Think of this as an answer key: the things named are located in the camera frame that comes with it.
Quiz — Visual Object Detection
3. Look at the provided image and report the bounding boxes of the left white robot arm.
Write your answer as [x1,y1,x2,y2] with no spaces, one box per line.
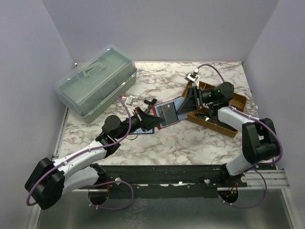
[24,107,164,210]

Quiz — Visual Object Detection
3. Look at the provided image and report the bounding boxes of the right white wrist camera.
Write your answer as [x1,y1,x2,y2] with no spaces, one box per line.
[185,68,200,87]

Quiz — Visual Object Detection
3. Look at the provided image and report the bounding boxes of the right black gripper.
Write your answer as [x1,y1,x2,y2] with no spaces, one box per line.
[177,86,218,115]

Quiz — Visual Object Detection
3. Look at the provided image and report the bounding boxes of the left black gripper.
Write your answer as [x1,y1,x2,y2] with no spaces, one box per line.
[115,107,164,140]

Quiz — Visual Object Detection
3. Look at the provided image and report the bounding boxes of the black leather card holder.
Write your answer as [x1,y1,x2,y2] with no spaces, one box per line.
[133,128,154,135]

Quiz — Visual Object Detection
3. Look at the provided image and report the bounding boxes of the red leather card holder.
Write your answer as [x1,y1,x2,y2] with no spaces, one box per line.
[152,96,191,130]

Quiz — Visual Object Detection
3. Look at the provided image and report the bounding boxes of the aluminium extrusion rail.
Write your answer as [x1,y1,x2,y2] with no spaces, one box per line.
[78,169,290,191]

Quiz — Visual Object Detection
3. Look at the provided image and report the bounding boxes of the green plastic storage box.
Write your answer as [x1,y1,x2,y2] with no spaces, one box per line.
[54,45,137,123]

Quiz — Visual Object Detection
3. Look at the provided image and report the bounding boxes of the black T-shaped tool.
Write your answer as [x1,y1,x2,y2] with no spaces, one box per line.
[144,98,157,114]

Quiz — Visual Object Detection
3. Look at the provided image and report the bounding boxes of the black pen tool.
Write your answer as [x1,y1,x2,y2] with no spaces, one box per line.
[195,113,236,131]

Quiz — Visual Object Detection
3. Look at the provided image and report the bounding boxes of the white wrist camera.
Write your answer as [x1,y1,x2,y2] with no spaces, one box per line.
[185,68,200,87]
[121,95,135,106]

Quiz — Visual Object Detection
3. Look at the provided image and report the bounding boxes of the woven bamboo organizer tray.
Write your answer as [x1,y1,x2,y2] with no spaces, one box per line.
[178,82,248,137]

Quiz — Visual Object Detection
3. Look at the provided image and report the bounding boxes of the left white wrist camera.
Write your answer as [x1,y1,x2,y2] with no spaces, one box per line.
[121,95,135,106]

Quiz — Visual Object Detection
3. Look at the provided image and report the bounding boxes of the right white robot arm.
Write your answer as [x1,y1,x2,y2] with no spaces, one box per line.
[177,82,283,187]

